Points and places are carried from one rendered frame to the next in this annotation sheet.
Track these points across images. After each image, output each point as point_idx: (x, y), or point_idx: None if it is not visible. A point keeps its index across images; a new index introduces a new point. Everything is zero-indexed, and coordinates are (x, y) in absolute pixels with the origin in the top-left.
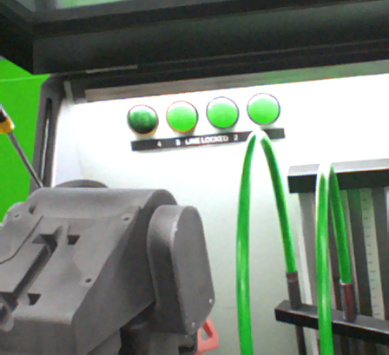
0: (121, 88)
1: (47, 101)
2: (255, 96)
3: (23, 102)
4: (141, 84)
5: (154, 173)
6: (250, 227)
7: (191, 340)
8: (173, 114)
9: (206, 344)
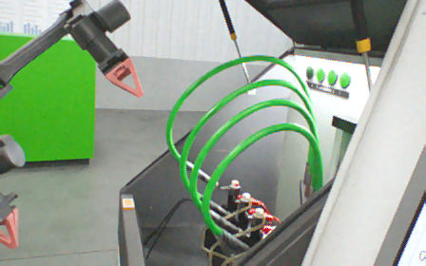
0: (302, 50)
1: (285, 51)
2: (343, 70)
3: None
4: (307, 50)
5: None
6: (325, 142)
7: (101, 67)
8: (317, 70)
9: (123, 84)
